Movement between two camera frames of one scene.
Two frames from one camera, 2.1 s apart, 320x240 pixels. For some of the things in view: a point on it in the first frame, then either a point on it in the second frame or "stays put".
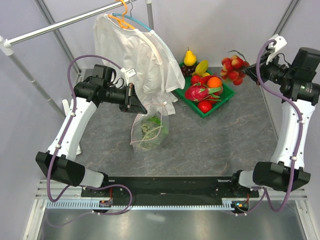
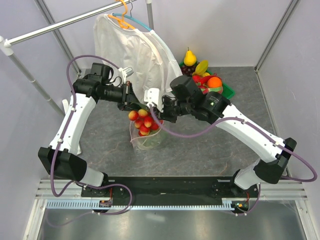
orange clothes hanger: x=121 y=22 stays put
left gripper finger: x=137 y=106 stays put
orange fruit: x=214 y=82 stays put
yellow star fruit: x=201 y=69 stays put
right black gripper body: x=273 y=71 → x=172 y=108
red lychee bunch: x=233 y=69 → x=144 y=122
